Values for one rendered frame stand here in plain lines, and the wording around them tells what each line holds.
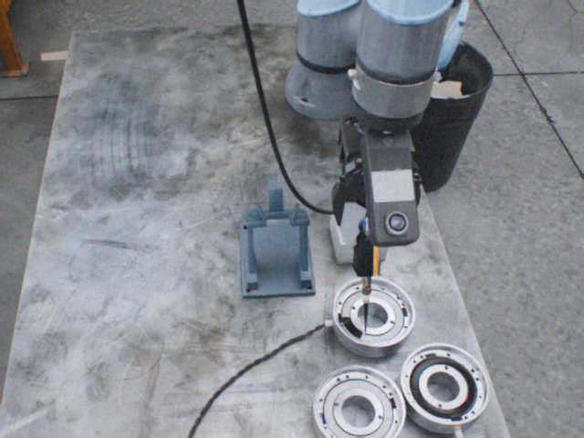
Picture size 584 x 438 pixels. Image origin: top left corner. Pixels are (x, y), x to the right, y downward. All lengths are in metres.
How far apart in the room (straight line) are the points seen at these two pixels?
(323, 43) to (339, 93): 0.10
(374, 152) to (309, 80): 0.49
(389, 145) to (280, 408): 0.34
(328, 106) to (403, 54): 0.55
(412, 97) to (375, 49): 0.06
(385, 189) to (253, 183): 0.41
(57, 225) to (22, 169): 1.34
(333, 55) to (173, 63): 0.34
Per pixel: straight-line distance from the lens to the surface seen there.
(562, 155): 2.47
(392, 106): 0.58
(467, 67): 2.10
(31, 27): 3.03
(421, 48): 0.55
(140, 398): 0.80
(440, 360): 0.80
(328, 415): 0.75
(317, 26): 1.03
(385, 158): 0.62
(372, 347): 0.78
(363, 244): 0.73
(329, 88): 1.08
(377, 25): 0.55
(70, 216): 0.99
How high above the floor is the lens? 1.51
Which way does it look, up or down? 49 degrees down
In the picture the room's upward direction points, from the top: 3 degrees clockwise
